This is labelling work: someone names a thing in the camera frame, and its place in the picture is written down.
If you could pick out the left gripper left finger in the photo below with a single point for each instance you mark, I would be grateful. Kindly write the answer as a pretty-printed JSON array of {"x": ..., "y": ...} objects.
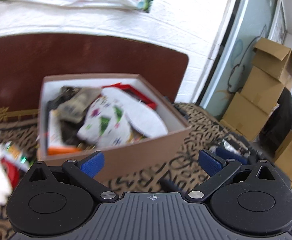
[{"x": 83, "y": 173}]

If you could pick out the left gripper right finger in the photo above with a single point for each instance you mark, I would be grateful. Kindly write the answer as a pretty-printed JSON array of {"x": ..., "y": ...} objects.
[{"x": 220, "y": 172}]

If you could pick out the red tape roll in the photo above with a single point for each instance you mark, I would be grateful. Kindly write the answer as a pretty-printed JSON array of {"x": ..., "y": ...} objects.
[{"x": 12, "y": 172}]

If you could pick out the orange white small box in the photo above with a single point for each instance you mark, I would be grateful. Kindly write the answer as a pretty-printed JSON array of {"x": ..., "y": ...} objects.
[{"x": 55, "y": 144}]

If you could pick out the leopard letter pattern cloth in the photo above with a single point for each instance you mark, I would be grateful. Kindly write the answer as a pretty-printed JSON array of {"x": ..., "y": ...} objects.
[{"x": 183, "y": 169}]

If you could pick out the white patterned sock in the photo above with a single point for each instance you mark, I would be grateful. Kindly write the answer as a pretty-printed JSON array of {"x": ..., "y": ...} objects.
[{"x": 105, "y": 124}]

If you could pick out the dark patterned pouch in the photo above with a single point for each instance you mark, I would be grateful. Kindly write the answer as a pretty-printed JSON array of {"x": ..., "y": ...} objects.
[{"x": 73, "y": 102}]

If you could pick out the brown cardboard storage box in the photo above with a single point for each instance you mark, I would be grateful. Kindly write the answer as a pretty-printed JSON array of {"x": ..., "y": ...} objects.
[{"x": 119, "y": 160}]

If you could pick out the white shoe insole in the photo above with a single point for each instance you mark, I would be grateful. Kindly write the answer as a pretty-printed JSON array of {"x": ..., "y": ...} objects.
[{"x": 140, "y": 116}]

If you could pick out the stacked cardboard boxes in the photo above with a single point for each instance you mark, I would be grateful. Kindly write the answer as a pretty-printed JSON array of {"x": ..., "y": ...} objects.
[{"x": 263, "y": 108}]

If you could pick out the dark red headboard panel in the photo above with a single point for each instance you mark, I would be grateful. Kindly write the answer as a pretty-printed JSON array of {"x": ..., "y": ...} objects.
[{"x": 26, "y": 59}]

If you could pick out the red frame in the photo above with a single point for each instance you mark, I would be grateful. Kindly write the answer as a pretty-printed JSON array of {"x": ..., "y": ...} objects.
[{"x": 132, "y": 91}]

